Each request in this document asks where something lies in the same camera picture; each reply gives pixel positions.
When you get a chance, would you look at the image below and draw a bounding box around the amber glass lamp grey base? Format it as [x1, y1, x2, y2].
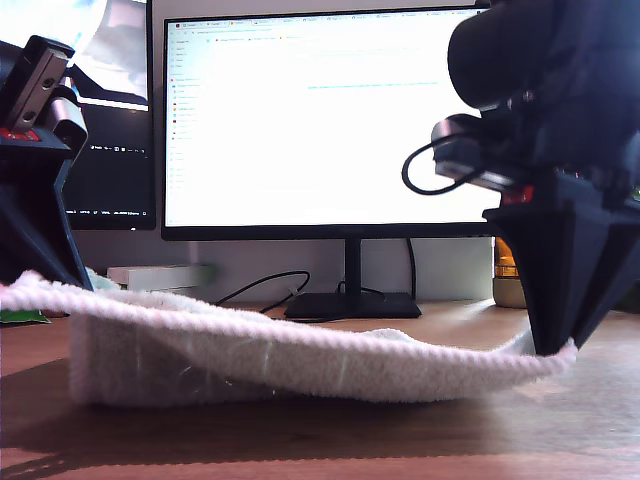
[493, 238, 529, 309]

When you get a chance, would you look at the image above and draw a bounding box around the black usb cable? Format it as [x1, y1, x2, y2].
[214, 270, 312, 321]

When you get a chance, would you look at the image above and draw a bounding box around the white fluffy tea towel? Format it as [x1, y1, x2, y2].
[0, 269, 579, 407]

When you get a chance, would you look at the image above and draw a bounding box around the monitor with dark screen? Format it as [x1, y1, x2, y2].
[0, 0, 158, 232]

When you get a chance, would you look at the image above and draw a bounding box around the arm grey camera box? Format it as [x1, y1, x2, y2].
[430, 113, 506, 169]
[48, 96, 90, 151]

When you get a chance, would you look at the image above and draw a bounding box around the long white box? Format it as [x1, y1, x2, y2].
[107, 264, 217, 292]

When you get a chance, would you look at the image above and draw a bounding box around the large monitor with white screen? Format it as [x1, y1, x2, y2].
[160, 3, 501, 321]

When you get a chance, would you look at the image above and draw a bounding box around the black monitor cable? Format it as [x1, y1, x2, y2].
[405, 237, 420, 301]

